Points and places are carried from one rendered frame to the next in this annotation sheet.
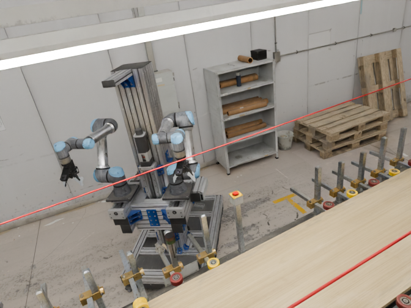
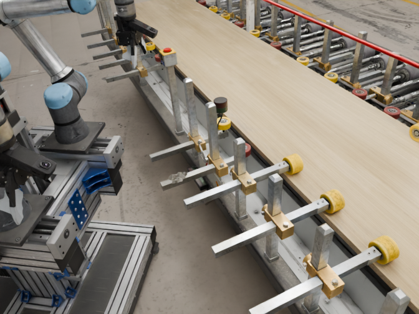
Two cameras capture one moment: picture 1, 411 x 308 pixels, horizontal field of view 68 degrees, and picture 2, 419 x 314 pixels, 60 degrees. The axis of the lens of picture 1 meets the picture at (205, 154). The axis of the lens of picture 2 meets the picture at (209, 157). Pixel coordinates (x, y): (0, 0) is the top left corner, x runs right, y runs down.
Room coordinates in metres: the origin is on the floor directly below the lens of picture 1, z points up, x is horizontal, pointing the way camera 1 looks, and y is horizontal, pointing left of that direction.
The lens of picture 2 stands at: (1.49, 1.66, 1.96)
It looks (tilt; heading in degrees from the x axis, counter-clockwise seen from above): 39 degrees down; 271
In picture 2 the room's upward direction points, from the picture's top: 5 degrees counter-clockwise
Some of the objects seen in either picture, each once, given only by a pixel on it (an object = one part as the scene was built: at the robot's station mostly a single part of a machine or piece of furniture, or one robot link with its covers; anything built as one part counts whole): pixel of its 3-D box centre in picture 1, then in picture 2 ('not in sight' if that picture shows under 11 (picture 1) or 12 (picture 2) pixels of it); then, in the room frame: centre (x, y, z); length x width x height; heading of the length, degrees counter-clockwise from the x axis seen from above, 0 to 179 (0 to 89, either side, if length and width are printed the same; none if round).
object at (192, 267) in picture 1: (181, 273); (209, 174); (1.52, 0.29, 0.75); 0.26 x 0.01 x 0.10; 113
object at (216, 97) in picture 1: (243, 115); not in sight; (4.29, -0.65, 0.78); 0.90 x 0.45 x 1.55; 108
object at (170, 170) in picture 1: (175, 173); (61, 101); (2.12, 0.26, 1.21); 0.13 x 0.12 x 0.14; 85
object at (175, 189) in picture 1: (177, 185); (69, 125); (2.13, 0.27, 1.09); 0.15 x 0.15 x 0.10
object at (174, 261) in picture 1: (174, 258); (214, 147); (1.49, 0.31, 0.93); 0.03 x 0.03 x 0.48; 23
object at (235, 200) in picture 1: (236, 198); (168, 58); (1.69, -0.16, 1.18); 0.07 x 0.07 x 0.08; 23
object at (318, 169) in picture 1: (317, 192); (138, 57); (1.97, -0.84, 0.92); 0.03 x 0.03 x 0.48; 23
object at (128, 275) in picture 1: (133, 275); (242, 179); (1.38, 0.56, 0.95); 0.13 x 0.06 x 0.05; 113
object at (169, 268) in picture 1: (173, 269); (217, 163); (1.48, 0.33, 0.85); 0.13 x 0.06 x 0.05; 113
